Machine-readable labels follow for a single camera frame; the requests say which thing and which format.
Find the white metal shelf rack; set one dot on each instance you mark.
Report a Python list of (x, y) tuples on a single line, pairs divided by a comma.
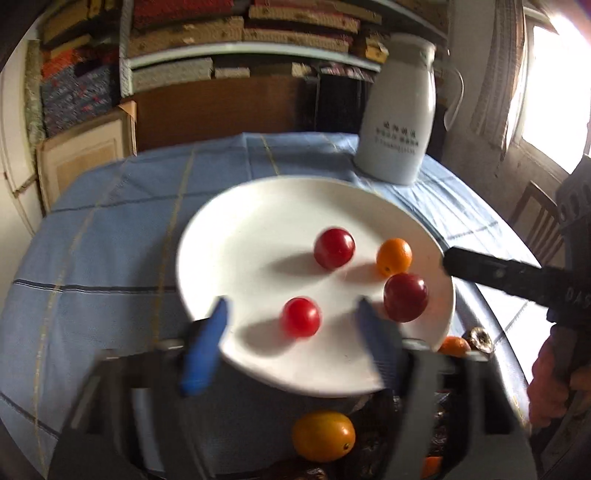
[(125, 50)]

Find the patterned curtain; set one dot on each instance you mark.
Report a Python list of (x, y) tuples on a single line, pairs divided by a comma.
[(496, 78)]

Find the light wooden cabinet door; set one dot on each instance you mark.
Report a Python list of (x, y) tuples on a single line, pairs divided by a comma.
[(83, 157)]

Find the yellow oval tomato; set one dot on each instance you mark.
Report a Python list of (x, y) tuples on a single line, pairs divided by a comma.
[(323, 436)]

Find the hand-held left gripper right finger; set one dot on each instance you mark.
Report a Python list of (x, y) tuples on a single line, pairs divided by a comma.
[(376, 344)]

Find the dark wooden chair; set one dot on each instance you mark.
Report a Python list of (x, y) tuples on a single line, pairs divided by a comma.
[(540, 221)]

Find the row of woven flat boxes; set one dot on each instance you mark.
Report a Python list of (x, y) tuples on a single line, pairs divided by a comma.
[(231, 27)]

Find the bright window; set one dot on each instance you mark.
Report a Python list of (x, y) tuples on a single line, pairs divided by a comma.
[(558, 83)]

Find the brown wooden board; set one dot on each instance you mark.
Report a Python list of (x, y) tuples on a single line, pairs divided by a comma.
[(217, 110)]

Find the small orange kumquat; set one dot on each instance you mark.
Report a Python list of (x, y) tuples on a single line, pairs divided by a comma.
[(394, 256)]

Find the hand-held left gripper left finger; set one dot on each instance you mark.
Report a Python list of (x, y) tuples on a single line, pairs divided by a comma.
[(203, 355)]

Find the stack of patterned boxes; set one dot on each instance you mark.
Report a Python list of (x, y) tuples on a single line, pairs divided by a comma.
[(78, 87)]

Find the white oval plate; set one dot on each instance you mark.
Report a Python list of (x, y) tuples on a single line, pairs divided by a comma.
[(258, 258)]

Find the person's right hand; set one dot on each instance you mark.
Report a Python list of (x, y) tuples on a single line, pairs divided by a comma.
[(545, 383)]

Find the white printed jug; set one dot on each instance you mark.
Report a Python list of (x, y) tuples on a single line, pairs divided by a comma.
[(397, 115)]

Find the blue checked tablecloth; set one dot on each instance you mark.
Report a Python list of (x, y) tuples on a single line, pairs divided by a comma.
[(115, 258)]

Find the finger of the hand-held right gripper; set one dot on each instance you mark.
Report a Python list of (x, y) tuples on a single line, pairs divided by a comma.
[(494, 272)]

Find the dark water chestnut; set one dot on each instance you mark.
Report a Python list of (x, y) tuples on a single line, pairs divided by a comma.
[(480, 339)]

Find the red cherry tomato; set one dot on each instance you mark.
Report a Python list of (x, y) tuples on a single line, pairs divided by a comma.
[(334, 248), (301, 317)]

